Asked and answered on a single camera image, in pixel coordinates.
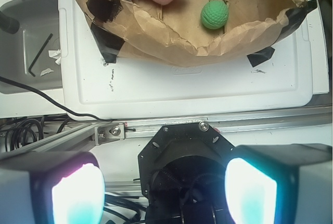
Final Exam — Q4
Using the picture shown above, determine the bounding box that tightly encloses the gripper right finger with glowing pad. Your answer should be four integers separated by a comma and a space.
225, 143, 332, 223

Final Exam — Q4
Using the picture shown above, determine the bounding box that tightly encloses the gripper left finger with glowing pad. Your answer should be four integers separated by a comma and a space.
1, 151, 105, 223

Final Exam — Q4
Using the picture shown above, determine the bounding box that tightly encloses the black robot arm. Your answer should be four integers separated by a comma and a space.
1, 123, 332, 223

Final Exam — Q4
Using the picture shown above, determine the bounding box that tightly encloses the small white paper scrap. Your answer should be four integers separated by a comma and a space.
40, 68, 54, 77

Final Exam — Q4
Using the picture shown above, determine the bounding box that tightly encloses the torn white paper scrap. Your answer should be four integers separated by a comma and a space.
48, 49, 62, 65

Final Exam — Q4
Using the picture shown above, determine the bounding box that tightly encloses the grey plastic tray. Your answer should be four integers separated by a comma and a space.
1, 0, 62, 90

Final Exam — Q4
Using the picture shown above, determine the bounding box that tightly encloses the black hex key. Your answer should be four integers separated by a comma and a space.
28, 33, 53, 77

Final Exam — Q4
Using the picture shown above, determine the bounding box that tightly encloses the brown paper bag bin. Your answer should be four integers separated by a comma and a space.
76, 0, 316, 67

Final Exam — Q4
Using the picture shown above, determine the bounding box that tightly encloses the green dimpled foam ball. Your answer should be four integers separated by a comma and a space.
200, 0, 229, 30

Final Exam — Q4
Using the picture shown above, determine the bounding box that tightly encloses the aluminium frame rail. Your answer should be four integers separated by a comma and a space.
1, 104, 332, 154

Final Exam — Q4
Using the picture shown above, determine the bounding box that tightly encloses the metal corner bracket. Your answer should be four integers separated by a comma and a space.
94, 122, 125, 145

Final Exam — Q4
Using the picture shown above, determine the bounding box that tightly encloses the black cable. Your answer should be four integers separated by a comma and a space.
0, 76, 115, 122

